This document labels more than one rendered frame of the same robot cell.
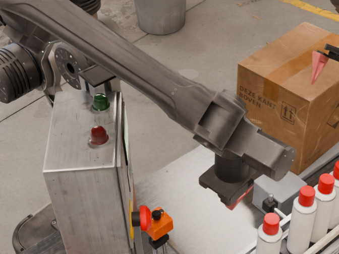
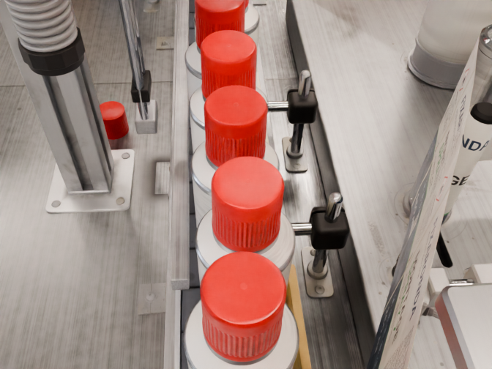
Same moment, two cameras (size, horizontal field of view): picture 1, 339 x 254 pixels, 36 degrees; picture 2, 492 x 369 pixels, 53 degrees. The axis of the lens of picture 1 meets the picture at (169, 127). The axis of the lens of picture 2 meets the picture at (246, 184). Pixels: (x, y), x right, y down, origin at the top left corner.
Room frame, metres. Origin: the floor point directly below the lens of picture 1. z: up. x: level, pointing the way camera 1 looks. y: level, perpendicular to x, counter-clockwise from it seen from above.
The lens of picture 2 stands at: (0.32, 0.32, 1.25)
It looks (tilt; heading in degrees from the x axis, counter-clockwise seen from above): 50 degrees down; 300
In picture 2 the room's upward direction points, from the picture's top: 2 degrees clockwise
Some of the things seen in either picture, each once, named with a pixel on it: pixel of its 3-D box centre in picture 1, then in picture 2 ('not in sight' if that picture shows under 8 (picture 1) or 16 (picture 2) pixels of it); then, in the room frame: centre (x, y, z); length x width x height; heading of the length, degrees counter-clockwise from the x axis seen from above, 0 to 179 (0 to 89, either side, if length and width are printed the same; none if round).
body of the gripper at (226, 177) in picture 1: (231, 163); not in sight; (0.61, -0.10, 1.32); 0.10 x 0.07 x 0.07; 134
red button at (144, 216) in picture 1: (141, 218); not in sight; (0.50, 0.05, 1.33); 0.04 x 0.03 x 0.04; 1
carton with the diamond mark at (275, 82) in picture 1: (301, 96); not in sight; (1.19, -0.39, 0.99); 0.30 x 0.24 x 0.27; 130
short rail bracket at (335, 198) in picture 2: not in sight; (307, 237); (0.39, 0.08, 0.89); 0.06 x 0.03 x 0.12; 36
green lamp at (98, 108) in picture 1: (100, 101); not in sight; (0.59, 0.10, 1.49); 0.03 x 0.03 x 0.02
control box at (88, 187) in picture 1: (95, 172); not in sight; (0.55, 0.12, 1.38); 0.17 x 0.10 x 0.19; 1
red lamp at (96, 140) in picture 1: (98, 134); not in sight; (0.52, 0.09, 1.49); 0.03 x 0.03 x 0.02
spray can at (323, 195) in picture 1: (320, 208); not in sight; (0.78, -0.34, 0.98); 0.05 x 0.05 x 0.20
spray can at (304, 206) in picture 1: (302, 220); not in sight; (0.74, -0.29, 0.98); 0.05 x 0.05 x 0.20
